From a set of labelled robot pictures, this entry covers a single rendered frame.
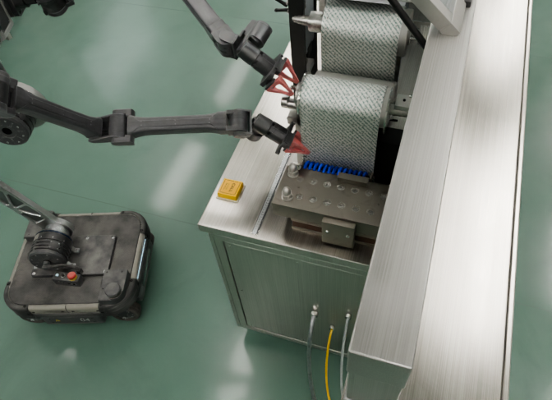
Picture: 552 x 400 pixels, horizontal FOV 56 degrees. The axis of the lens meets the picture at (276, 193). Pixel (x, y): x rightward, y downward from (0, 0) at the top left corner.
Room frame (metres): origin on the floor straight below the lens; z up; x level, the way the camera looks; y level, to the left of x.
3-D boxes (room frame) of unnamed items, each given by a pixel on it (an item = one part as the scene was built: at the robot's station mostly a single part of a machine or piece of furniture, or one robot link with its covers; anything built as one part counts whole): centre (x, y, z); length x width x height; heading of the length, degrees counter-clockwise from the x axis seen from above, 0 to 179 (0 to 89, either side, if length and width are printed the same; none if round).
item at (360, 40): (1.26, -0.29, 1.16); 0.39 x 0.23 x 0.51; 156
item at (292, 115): (1.24, -0.10, 1.05); 0.06 x 0.05 x 0.31; 66
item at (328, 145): (1.09, -0.21, 1.10); 0.23 x 0.01 x 0.18; 66
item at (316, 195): (0.96, -0.20, 1.00); 0.40 x 0.16 x 0.06; 66
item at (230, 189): (1.14, 0.15, 0.91); 0.07 x 0.07 x 0.02; 66
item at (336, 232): (0.87, -0.17, 0.96); 0.10 x 0.03 x 0.11; 66
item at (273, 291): (2.03, -0.55, 0.43); 2.52 x 0.64 x 0.86; 156
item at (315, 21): (1.43, -0.20, 1.33); 0.06 x 0.06 x 0.06; 66
